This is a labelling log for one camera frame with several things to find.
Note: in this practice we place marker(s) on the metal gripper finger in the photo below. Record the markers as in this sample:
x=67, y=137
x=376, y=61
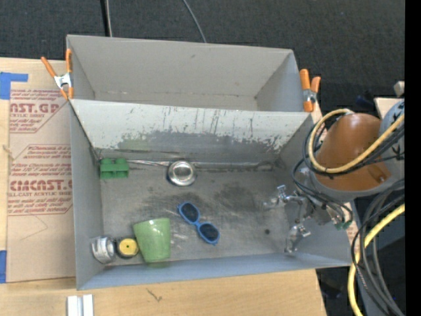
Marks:
x=295, y=234
x=289, y=198

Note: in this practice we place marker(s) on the grey metal bin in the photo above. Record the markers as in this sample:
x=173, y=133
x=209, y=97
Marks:
x=230, y=216

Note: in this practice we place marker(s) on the blue sunglasses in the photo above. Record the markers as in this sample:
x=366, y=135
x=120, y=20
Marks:
x=208, y=231

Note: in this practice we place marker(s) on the clear glass dome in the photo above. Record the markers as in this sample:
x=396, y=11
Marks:
x=181, y=173

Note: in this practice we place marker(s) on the green cup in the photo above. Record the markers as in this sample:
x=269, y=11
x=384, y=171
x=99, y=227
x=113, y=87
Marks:
x=154, y=240

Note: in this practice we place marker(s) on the yellow and black round disc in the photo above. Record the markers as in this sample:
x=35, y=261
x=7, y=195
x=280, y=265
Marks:
x=127, y=247

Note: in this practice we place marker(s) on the green toy brick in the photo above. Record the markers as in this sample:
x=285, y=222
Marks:
x=113, y=169

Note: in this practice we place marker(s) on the silver metal cylinder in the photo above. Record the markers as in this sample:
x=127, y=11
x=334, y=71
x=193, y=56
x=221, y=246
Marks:
x=102, y=249

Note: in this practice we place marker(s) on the brown cardboard board red print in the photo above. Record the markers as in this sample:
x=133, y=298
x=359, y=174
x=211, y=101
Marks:
x=39, y=229

